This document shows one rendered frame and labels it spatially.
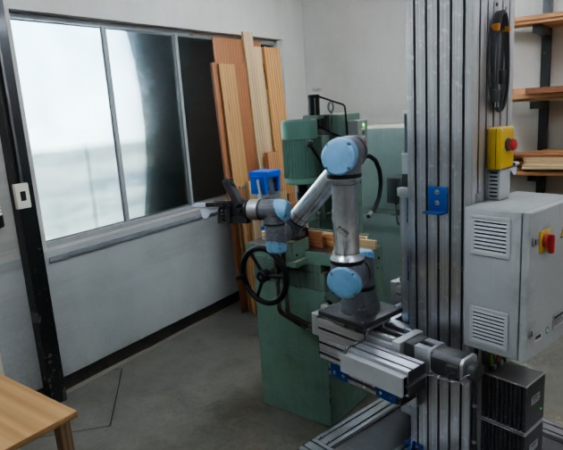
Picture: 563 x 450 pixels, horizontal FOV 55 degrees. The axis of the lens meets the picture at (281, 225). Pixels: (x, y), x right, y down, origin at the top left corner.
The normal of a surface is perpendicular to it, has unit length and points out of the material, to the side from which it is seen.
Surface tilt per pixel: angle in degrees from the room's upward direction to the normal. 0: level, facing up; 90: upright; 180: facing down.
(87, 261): 90
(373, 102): 90
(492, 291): 90
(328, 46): 90
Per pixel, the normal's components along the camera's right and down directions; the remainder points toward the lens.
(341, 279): -0.38, 0.35
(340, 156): -0.40, 0.09
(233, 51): 0.81, 0.04
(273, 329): -0.61, 0.21
